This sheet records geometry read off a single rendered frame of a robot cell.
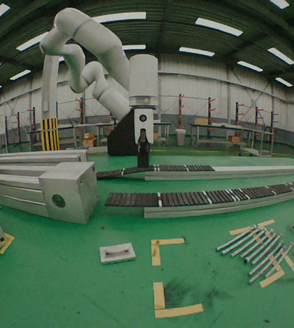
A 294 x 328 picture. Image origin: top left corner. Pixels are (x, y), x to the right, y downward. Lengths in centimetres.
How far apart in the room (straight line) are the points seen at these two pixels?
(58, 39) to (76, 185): 57
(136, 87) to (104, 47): 15
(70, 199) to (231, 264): 29
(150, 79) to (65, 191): 34
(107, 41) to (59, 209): 42
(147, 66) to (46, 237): 46
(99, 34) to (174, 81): 794
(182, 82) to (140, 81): 803
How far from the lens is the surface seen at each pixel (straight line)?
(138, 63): 44
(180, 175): 49
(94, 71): 94
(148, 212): 31
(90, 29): 48
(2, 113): 604
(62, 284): 23
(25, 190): 36
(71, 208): 30
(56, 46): 69
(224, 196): 35
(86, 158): 54
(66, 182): 27
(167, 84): 821
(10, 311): 25
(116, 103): 85
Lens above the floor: 97
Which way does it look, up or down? 17 degrees down
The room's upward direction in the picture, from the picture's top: straight up
